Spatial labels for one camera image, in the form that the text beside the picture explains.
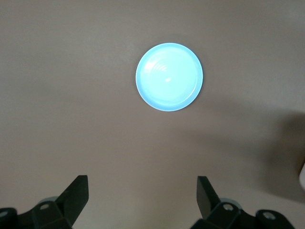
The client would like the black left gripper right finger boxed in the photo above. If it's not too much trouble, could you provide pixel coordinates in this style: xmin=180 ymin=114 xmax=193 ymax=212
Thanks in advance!
xmin=193 ymin=176 xmax=294 ymax=229

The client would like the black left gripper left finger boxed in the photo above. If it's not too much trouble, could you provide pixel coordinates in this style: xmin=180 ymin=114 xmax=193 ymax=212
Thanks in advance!
xmin=0 ymin=175 xmax=90 ymax=229

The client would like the white lidded storage box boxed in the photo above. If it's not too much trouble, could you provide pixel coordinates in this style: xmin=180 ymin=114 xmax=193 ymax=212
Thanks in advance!
xmin=298 ymin=162 xmax=305 ymax=191

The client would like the light blue round plate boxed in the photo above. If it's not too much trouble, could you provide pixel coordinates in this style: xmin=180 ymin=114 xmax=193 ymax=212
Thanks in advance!
xmin=135 ymin=42 xmax=204 ymax=112

